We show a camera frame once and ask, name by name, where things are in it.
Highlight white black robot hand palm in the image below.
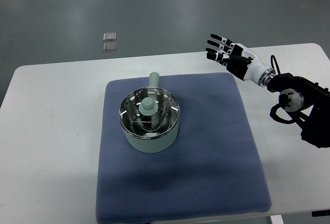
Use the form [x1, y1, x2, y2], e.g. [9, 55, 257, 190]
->
[227, 43, 275, 87]

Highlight green pot with handle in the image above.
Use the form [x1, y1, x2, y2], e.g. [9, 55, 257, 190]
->
[119, 72, 180, 153]

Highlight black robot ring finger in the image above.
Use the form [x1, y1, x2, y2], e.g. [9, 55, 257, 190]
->
[206, 48, 229, 57]

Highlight glass lid green knob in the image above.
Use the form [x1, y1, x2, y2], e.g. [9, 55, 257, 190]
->
[119, 87, 179, 140]

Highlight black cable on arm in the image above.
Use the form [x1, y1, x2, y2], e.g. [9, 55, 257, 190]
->
[270, 55, 282, 75]

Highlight black table bracket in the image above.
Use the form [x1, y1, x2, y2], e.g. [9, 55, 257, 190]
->
[312, 210, 330, 217]

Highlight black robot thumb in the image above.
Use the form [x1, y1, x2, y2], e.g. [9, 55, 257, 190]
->
[223, 55, 253, 64]

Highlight blue quilted mat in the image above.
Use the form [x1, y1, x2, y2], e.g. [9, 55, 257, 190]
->
[96, 73, 272, 223]

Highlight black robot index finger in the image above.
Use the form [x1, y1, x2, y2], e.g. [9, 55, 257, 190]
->
[210, 33, 235, 46]

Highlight upper metal floor plate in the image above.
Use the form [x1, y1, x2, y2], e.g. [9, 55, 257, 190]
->
[103, 32, 117, 41]

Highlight wire steamer rack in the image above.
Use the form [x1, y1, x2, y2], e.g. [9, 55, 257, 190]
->
[130, 110, 171, 135]

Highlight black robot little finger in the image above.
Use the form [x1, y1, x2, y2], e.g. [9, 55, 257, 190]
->
[207, 52, 229, 66]

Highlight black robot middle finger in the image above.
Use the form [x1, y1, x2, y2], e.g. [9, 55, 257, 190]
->
[206, 39, 234, 51]

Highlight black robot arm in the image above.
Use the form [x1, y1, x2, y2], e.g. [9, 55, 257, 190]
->
[206, 33, 329, 148]

